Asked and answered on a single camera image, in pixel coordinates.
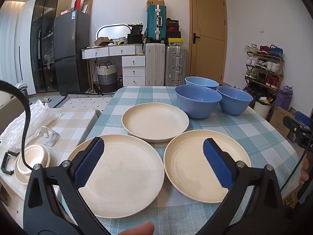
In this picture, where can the dark bottle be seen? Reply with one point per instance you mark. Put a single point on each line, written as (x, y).
(120, 82)

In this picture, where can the oval vanity mirror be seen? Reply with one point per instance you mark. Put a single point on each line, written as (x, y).
(112, 31)

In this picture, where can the tall cardboard box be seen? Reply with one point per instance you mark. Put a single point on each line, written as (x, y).
(87, 5)

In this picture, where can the grey slipper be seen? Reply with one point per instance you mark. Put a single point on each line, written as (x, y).
(46, 99)

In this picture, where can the large brown cardboard box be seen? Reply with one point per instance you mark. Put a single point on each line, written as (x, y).
(278, 120)

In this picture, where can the silver phone stand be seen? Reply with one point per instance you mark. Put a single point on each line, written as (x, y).
(52, 139)

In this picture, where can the stack of cream dishes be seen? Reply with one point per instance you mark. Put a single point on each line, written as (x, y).
(20, 176)

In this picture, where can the cream round plate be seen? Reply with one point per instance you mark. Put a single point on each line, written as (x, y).
(127, 188)
(154, 122)
(185, 166)

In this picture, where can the dark glass cabinet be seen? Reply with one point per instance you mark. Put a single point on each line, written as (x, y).
(41, 41)

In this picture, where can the cardboard box with black tape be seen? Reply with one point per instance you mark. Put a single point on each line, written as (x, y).
(155, 2)

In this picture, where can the teal suitcase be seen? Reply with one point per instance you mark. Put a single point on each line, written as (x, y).
(152, 22)

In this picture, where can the teal checked tablecloth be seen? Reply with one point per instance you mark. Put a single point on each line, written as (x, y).
(146, 95)

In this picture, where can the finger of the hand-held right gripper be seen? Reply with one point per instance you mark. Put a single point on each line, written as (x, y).
(297, 132)

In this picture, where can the white suitcase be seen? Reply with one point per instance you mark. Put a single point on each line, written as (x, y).
(155, 63)

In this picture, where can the white waste bin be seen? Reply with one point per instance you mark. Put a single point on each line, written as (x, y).
(262, 109)

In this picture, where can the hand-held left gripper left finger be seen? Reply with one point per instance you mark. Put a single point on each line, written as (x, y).
(90, 164)

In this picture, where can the white bubble wrap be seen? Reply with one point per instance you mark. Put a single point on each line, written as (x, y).
(14, 129)

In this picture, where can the black clamp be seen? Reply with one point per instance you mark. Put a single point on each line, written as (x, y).
(3, 169)

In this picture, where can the small cream bowl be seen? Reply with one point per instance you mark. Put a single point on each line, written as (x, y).
(36, 156)

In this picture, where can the metal shoe rack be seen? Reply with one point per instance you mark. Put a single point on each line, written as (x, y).
(282, 61)

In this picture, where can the dark grey fridge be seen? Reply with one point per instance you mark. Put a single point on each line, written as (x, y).
(68, 53)

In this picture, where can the white wardrobe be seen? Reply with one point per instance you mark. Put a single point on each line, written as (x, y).
(22, 41)

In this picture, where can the woven laundry basket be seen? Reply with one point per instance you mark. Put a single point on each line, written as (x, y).
(106, 78)

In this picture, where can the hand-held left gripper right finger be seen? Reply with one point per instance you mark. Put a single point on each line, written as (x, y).
(217, 164)

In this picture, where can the person's left hand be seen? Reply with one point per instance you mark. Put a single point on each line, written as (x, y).
(137, 229)

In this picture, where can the black bag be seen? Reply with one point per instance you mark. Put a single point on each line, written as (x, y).
(134, 35)

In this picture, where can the small open cardboard box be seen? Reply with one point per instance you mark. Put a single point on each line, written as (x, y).
(102, 41)

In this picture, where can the blue bowl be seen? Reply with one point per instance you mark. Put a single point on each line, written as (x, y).
(195, 107)
(203, 82)
(234, 102)

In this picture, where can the white drawer unit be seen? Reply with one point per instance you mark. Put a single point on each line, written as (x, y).
(133, 71)

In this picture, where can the wooden door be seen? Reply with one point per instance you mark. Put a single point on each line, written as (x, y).
(210, 17)

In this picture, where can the beige checked cloth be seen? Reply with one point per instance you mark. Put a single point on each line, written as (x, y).
(73, 122)

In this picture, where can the printed cardboard box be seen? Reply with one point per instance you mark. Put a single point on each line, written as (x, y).
(291, 197)

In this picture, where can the silver suitcase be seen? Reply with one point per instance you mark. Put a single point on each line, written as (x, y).
(176, 66)

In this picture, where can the white vanity desk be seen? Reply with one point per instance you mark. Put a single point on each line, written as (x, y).
(97, 52)

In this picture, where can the purple bag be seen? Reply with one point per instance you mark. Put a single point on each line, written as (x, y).
(283, 98)

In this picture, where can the person's right hand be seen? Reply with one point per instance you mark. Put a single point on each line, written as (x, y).
(305, 171)

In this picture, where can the yellow and black shoe box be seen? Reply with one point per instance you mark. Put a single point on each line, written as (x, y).
(174, 42)

